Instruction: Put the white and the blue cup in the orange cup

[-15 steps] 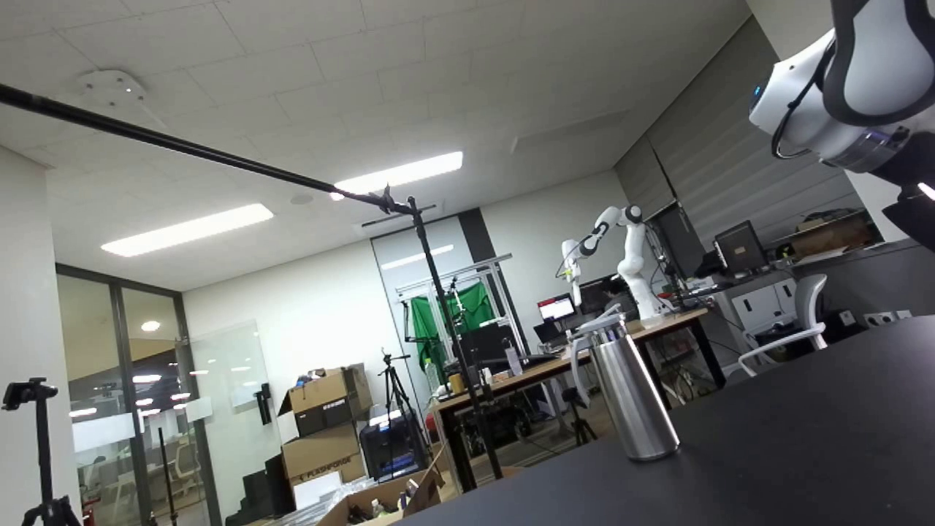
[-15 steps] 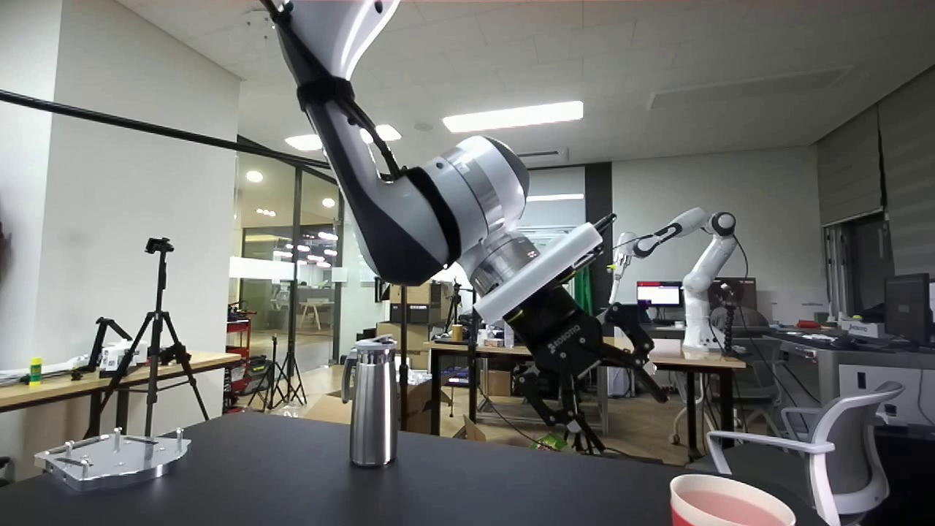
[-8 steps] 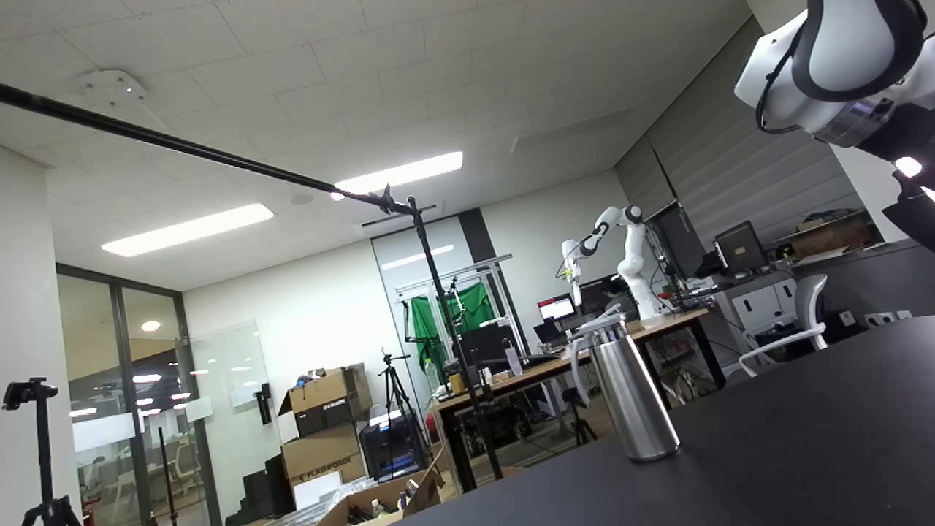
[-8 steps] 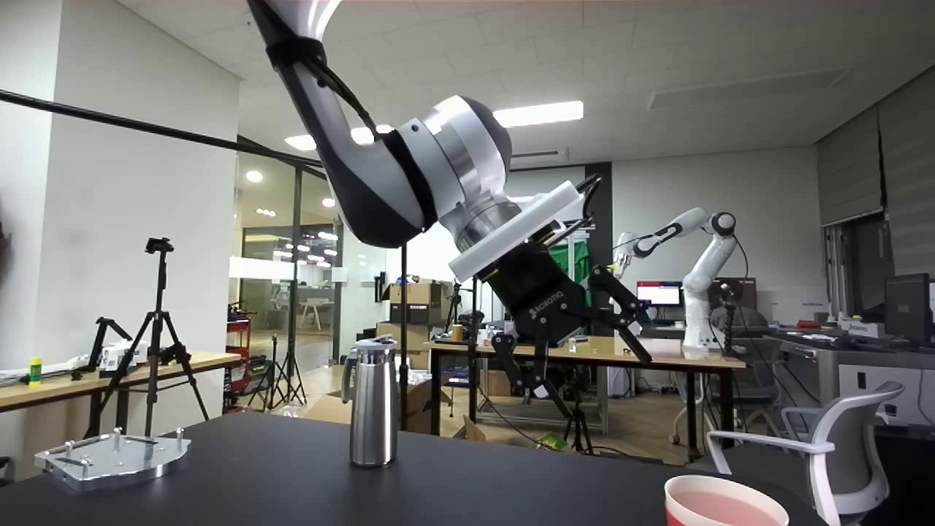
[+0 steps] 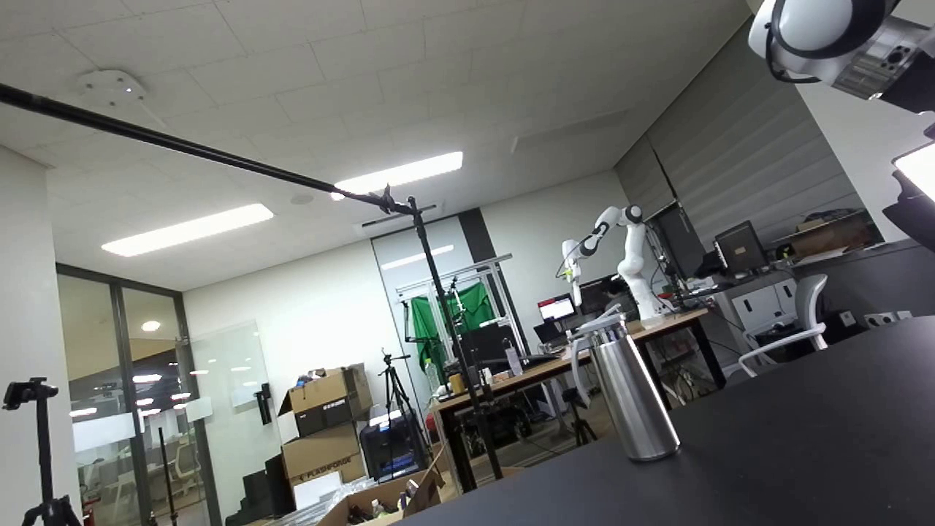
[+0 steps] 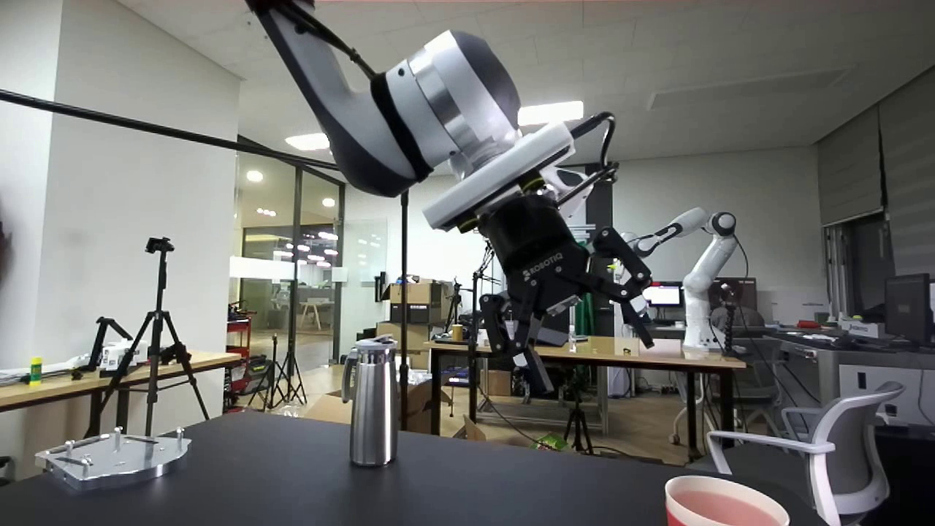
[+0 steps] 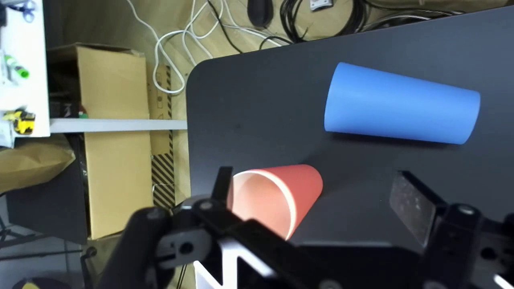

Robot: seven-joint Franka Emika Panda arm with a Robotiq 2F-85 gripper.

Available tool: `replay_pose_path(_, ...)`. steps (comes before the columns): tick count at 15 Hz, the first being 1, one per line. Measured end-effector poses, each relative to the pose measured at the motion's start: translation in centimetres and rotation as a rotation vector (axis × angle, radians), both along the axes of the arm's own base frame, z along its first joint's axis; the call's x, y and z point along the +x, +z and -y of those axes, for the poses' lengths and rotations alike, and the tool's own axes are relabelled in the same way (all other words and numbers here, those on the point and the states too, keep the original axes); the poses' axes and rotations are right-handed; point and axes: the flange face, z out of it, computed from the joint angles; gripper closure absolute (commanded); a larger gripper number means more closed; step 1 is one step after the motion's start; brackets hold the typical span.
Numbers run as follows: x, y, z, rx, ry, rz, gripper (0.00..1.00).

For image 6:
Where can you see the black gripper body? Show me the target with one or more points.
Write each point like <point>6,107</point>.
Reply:
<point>541,254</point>

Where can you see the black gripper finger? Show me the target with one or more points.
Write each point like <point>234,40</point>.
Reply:
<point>628,273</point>
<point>514,331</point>

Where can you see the white plastic cup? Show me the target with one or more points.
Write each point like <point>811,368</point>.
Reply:
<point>726,506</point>

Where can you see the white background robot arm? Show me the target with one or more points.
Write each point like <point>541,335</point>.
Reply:
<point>703,295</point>

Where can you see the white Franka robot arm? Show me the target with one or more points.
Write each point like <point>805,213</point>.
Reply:
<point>389,126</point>

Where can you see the wooden desk black legs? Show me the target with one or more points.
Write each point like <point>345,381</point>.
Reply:
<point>624,351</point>

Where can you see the white wrist mounting plate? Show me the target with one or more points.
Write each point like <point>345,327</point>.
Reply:
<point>498,179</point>

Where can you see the brown cardboard box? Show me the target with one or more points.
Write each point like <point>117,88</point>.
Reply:
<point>420,297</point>

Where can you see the small black tripod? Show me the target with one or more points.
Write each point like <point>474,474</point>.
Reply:
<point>576,419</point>

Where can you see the black vertical stand pole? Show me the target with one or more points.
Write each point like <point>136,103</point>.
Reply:
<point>405,295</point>

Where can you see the rectangular ceiling light panel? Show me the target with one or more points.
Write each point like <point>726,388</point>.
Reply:
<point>308,141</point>
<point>550,112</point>

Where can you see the stainless steel thermos jug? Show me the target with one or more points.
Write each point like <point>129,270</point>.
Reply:
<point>373,419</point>

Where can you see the grey office desk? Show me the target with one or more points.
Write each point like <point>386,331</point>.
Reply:
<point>807,376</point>

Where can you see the black folded tripod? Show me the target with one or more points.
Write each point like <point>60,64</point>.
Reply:
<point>289,376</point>

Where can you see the black computer monitor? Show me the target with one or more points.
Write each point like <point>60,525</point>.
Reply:
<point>907,312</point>

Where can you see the white office chair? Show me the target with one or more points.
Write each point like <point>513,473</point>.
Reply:
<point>858,448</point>

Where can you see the grey window blind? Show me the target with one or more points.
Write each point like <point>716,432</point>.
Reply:
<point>907,164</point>

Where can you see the clear acrylic plate with bolts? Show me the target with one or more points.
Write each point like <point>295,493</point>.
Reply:
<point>105,464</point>

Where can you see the black boom pole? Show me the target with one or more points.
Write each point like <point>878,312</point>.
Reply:
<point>117,119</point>

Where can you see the long wooden bench table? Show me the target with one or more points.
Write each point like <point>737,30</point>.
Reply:
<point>60,388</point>

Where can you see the small yellow green bottle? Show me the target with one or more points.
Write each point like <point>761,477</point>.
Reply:
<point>35,370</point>

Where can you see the thin black camera stand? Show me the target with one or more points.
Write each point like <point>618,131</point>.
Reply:
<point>474,389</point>

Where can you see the glass door black frame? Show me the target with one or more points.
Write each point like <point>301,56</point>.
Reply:
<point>292,295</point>

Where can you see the black tripod with camera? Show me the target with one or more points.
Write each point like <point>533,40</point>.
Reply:
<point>159,246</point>

